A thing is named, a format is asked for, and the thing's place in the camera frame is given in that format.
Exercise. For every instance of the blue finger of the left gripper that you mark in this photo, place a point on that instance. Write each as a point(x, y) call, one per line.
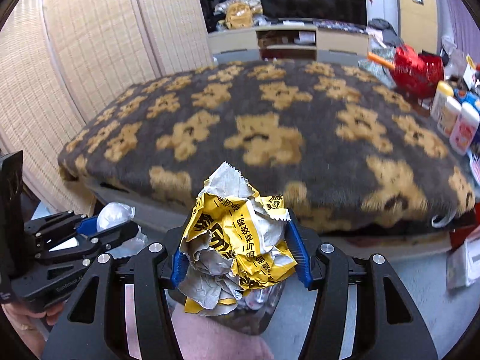
point(87, 227)
point(113, 237)

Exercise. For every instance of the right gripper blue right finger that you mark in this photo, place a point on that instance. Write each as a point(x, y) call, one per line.
point(299, 252)

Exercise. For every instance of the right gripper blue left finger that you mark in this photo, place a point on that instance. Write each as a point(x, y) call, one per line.
point(180, 266)

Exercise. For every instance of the white plastic wrap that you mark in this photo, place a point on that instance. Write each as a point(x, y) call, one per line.
point(114, 214)

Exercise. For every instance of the yellow snack wrapper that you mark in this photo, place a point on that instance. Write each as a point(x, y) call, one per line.
point(235, 243)

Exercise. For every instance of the dark metal trash bin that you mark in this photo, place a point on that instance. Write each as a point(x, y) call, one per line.
point(252, 313)

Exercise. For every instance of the person's left hand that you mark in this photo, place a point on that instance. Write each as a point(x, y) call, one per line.
point(27, 323)

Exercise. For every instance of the brown bear pattern blanket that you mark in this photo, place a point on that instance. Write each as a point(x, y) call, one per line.
point(342, 149)

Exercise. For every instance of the woven beige screen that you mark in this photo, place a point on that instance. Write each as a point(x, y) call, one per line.
point(63, 61)

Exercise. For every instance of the white lotion bottle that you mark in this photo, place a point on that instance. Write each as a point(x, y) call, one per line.
point(464, 129)

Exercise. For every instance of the orange stick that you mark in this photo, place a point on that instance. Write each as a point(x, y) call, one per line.
point(381, 61)

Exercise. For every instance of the red plastic basket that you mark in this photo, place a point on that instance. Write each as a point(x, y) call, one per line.
point(417, 74)

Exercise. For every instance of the beige tv cabinet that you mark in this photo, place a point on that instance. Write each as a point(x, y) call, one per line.
point(279, 41)

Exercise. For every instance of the yellow bag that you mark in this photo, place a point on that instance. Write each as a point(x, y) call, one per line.
point(238, 16)

